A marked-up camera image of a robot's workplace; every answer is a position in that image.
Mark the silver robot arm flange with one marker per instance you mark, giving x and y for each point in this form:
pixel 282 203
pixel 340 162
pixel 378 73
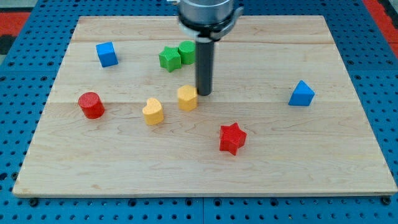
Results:
pixel 207 20

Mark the yellow heart block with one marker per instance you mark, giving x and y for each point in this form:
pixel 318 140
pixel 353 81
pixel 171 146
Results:
pixel 153 112

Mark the blue cube block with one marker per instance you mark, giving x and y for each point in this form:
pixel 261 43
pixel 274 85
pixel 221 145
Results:
pixel 106 54

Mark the yellow hexagon block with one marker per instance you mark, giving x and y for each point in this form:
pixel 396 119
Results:
pixel 187 98

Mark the red star block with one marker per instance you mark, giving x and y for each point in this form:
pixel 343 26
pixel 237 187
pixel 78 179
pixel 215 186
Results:
pixel 232 138

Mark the green star block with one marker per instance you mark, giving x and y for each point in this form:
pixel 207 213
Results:
pixel 170 59

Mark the green cylinder block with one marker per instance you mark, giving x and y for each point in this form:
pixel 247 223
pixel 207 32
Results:
pixel 186 50

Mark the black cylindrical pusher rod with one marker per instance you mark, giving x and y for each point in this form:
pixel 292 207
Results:
pixel 204 56

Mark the light wooden board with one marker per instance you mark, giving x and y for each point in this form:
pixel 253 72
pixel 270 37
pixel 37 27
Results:
pixel 326 148

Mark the blue triangle block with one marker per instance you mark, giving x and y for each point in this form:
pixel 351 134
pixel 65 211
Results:
pixel 302 95

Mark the red cylinder block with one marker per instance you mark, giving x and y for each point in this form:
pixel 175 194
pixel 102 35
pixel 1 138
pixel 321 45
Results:
pixel 91 105

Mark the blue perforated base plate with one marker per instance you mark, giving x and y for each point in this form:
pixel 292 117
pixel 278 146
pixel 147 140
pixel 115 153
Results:
pixel 30 68

